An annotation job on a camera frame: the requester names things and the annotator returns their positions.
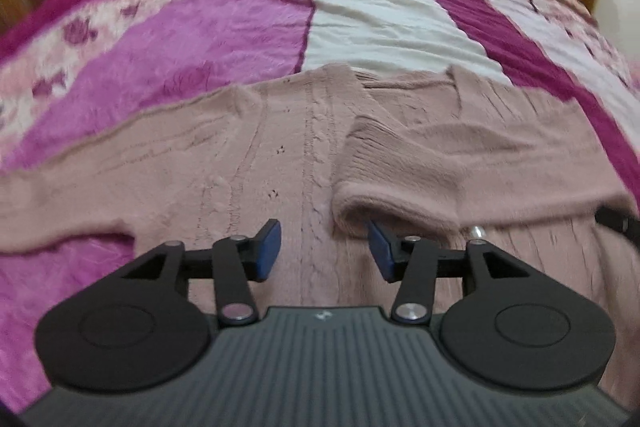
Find purple floral patchwork blanket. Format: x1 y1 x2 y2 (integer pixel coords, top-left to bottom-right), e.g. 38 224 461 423
0 0 640 413

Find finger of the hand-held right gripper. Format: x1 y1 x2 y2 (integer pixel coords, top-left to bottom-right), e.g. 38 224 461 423
595 204 640 235

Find pink cable-knit cardigan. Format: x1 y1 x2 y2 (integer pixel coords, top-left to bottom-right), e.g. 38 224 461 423
0 63 640 388

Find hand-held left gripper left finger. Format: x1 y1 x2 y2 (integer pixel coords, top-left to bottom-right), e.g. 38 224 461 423
120 219 283 326

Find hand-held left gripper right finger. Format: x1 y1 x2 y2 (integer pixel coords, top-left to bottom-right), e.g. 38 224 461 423
367 221 526 327

